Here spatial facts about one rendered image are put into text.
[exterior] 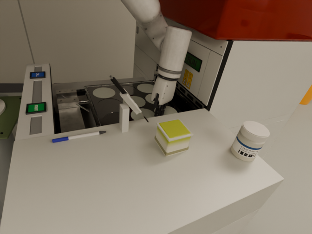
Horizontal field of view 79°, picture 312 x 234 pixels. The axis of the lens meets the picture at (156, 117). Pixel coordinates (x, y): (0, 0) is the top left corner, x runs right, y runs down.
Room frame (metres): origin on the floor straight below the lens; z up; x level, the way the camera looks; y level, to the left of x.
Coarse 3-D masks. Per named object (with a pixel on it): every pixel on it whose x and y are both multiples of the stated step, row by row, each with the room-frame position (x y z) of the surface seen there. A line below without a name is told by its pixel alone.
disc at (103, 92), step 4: (100, 88) 0.79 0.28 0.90; (104, 88) 0.80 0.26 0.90; (108, 88) 0.81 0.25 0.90; (96, 92) 0.75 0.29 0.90; (100, 92) 0.76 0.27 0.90; (104, 92) 0.76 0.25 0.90; (108, 92) 0.77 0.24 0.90; (112, 92) 0.77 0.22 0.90; (96, 96) 0.72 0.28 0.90; (100, 96) 0.72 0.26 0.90; (104, 96) 0.73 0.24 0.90; (108, 96) 0.73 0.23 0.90
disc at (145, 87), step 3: (141, 84) 0.90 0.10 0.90; (144, 84) 0.90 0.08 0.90; (147, 84) 0.91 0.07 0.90; (150, 84) 0.92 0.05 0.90; (138, 87) 0.86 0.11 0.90; (141, 87) 0.87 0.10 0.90; (144, 87) 0.87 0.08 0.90; (147, 87) 0.88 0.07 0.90; (150, 87) 0.88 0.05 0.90; (153, 87) 0.89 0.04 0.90; (141, 90) 0.84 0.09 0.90; (144, 90) 0.84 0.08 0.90; (147, 90) 0.85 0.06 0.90; (150, 90) 0.85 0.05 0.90
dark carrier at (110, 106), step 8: (88, 88) 0.78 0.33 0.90; (96, 88) 0.79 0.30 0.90; (112, 88) 0.81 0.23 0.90; (128, 88) 0.84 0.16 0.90; (136, 88) 0.85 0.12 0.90; (112, 96) 0.74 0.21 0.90; (120, 96) 0.75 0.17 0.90; (144, 96) 0.78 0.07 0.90; (96, 104) 0.65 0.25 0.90; (104, 104) 0.66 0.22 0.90; (112, 104) 0.67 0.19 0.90; (152, 104) 0.72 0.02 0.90; (168, 104) 0.74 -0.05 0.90; (96, 112) 0.60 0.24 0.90; (104, 112) 0.61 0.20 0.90; (112, 112) 0.62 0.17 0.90; (104, 120) 0.56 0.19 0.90; (112, 120) 0.57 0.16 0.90
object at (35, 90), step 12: (48, 72) 0.76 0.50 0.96; (24, 84) 0.63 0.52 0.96; (36, 84) 0.65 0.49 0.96; (48, 84) 0.65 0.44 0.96; (24, 96) 0.55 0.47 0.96; (36, 96) 0.57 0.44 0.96; (48, 96) 0.57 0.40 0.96; (24, 108) 0.48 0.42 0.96; (48, 108) 0.50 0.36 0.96; (24, 120) 0.42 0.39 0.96; (36, 120) 0.44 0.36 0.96; (48, 120) 0.44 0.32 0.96; (24, 132) 0.38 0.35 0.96; (36, 132) 0.39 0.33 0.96; (48, 132) 0.39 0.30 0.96
